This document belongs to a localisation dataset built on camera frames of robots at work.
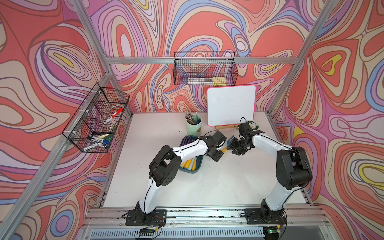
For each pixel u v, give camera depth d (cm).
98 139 70
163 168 53
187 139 98
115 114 77
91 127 73
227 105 99
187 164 86
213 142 70
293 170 48
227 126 103
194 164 89
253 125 101
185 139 97
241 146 80
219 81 82
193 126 94
